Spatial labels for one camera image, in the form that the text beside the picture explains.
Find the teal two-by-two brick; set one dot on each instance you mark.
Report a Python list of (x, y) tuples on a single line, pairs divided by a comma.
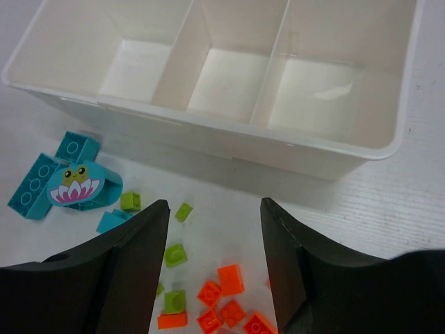
[(76, 148)]

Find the lime green small brick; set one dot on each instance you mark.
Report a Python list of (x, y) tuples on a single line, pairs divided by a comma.
[(130, 202), (183, 212), (175, 255), (159, 290)]

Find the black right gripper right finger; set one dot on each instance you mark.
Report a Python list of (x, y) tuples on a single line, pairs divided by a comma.
[(321, 286)]

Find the teal frog lotus brick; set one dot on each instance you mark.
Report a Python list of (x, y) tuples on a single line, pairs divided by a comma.
[(84, 186)]

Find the orange small brick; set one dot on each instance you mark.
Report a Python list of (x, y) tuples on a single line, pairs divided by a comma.
[(231, 282), (258, 324), (210, 321), (232, 313), (171, 321), (210, 294)]

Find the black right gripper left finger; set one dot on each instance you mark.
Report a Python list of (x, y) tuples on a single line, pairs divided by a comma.
[(105, 285)]

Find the teal two-by-four brick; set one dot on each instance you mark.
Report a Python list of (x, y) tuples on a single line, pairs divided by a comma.
[(30, 199)]

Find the lime green arch brick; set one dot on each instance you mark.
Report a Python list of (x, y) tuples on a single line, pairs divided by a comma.
[(174, 302)]

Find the small teal slope brick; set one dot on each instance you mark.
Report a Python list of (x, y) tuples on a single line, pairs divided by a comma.
[(112, 219)]

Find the white three-compartment plastic bin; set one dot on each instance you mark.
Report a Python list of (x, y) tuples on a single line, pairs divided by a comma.
[(314, 87)]

